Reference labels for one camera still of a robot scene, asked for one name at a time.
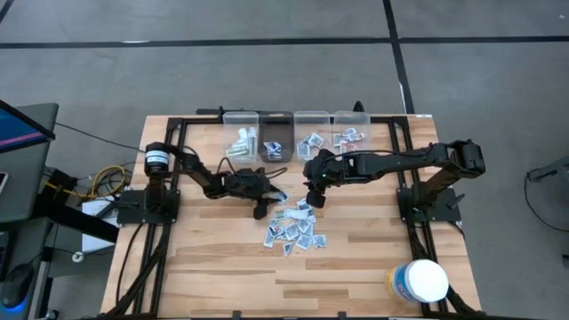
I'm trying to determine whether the dark grey desk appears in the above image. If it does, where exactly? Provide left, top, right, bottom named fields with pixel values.
left=0, top=102, right=60, bottom=320

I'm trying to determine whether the grey metal stand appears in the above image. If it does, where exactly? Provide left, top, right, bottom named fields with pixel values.
left=526, top=155, right=569, bottom=184

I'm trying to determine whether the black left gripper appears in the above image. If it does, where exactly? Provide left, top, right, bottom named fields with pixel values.
left=224, top=167, right=285, bottom=220

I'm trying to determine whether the black looped gripper cable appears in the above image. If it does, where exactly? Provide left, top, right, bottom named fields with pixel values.
left=216, top=156, right=289, bottom=180

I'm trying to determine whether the white box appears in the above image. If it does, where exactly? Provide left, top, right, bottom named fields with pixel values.
left=81, top=197, right=120, bottom=254

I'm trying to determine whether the computer monitor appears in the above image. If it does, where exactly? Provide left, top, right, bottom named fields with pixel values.
left=0, top=100, right=57, bottom=155

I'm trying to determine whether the yellow cable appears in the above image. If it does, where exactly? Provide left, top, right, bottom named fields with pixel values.
left=43, top=164, right=128, bottom=202

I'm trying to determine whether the black metal beam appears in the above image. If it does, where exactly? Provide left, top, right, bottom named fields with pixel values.
left=35, top=195, right=120, bottom=244

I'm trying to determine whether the clear plastic bin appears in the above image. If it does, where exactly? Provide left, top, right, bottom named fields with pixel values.
left=222, top=110, right=260, bottom=164
left=293, top=110, right=333, bottom=164
left=333, top=109, right=372, bottom=164

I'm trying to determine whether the black floor cable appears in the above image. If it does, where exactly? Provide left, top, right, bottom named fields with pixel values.
left=53, top=121, right=148, bottom=152
left=523, top=171, right=569, bottom=235

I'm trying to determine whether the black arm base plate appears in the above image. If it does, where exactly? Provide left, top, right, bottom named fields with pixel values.
left=397, top=186, right=462, bottom=223
left=116, top=188, right=181, bottom=226

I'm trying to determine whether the dark grey plastic bin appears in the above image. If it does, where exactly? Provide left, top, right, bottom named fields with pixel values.
left=257, top=110, right=295, bottom=164

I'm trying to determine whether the white-lidded wipes canister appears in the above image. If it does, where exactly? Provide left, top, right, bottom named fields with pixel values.
left=384, top=259, right=450, bottom=305

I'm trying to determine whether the black computer mouse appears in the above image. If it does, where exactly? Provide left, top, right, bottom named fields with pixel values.
left=0, top=261, right=36, bottom=310

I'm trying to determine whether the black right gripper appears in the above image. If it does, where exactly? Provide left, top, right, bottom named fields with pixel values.
left=303, top=148, right=357, bottom=209

